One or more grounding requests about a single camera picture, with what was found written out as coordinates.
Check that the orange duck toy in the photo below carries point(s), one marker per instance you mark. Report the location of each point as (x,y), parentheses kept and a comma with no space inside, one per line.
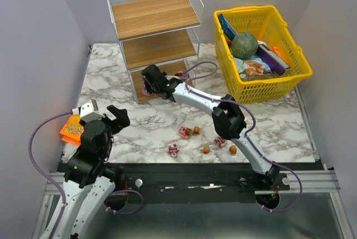
(232,150)

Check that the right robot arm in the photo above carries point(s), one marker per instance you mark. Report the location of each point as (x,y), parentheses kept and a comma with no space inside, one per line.
(228,118)

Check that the purple box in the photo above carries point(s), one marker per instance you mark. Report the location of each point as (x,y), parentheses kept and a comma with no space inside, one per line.
(272,60)

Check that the blue book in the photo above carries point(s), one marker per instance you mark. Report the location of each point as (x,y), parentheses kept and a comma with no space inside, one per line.
(228,30)

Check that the pink bear toy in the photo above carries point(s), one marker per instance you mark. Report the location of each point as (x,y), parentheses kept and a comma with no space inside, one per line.
(173,150)

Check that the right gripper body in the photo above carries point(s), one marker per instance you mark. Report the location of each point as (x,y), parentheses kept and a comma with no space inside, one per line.
(150,80)

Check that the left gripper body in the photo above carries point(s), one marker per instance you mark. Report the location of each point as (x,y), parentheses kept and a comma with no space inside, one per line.
(115,118)

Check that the purple bunny orange cup toy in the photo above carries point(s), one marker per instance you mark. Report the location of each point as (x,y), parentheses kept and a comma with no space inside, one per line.
(184,76)

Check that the small orange bear toy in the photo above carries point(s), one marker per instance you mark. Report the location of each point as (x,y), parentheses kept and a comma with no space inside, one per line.
(196,130)

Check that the green melon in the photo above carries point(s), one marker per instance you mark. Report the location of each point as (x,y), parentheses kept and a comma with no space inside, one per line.
(244,45)

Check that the snack bag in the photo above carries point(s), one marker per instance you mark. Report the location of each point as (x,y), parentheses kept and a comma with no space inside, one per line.
(252,69)

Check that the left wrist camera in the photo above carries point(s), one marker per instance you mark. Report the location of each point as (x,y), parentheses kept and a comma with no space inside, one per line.
(88,111)

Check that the small orange box in basket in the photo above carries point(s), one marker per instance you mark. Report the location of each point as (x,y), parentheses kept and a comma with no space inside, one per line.
(276,51)

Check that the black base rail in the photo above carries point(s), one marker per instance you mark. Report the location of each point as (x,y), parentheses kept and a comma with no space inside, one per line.
(199,183)

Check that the yellow plastic basket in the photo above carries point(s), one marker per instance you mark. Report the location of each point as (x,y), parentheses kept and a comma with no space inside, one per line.
(267,25)

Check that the white wire wooden shelf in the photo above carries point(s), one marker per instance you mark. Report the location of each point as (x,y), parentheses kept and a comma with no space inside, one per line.
(161,32)

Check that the orange sponge box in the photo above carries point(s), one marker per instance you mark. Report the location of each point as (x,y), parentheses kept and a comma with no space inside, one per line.
(72,130)

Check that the pink strawberry cake toy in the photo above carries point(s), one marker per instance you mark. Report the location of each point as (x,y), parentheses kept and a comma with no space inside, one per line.
(185,132)

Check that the red white cake toy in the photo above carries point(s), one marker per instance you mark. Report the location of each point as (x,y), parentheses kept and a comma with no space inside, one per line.
(220,142)

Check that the orange burger toy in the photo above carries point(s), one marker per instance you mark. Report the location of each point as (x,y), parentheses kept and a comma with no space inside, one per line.
(205,150)

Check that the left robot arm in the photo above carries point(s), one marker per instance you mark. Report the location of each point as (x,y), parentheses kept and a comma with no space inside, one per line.
(86,165)

